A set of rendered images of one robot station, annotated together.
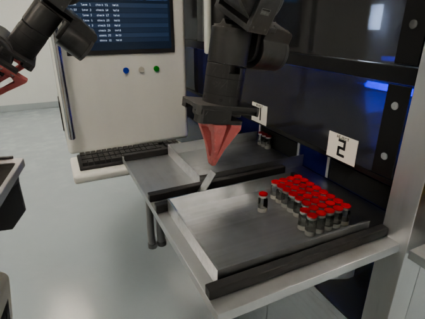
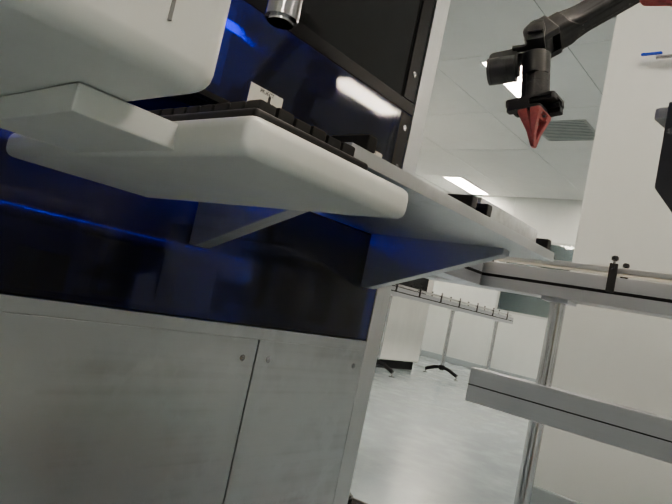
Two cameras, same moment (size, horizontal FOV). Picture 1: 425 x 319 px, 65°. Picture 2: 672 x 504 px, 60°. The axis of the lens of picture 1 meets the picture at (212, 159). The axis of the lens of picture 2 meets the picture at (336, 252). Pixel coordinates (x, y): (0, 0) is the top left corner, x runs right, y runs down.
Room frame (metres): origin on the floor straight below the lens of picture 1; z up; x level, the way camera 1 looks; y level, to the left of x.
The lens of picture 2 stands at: (1.27, 0.93, 0.69)
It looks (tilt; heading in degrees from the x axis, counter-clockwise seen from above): 4 degrees up; 247
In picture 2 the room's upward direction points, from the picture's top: 12 degrees clockwise
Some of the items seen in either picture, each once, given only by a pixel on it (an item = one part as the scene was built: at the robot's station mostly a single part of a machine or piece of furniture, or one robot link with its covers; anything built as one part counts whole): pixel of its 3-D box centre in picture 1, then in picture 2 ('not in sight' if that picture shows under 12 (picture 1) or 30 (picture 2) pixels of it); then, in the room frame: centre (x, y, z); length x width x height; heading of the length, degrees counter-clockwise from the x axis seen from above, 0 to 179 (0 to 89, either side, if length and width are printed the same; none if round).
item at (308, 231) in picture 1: (310, 224); not in sight; (0.57, -0.20, 0.91); 0.02 x 0.02 x 0.05
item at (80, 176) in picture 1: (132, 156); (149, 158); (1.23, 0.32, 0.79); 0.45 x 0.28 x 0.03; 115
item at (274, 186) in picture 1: (295, 204); not in sight; (0.65, -0.19, 0.91); 0.18 x 0.02 x 0.05; 25
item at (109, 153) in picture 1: (133, 152); (181, 142); (1.20, 0.30, 0.82); 0.40 x 0.14 x 0.02; 115
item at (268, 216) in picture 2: not in sight; (268, 216); (1.01, 0.04, 0.80); 0.34 x 0.03 x 0.13; 115
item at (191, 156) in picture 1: (233, 154); not in sight; (0.97, -0.06, 0.90); 0.34 x 0.26 x 0.04; 116
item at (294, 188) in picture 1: (303, 202); not in sight; (0.66, -0.21, 0.91); 0.18 x 0.02 x 0.05; 25
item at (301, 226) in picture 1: (303, 219); not in sight; (0.59, -0.19, 0.91); 0.02 x 0.02 x 0.05
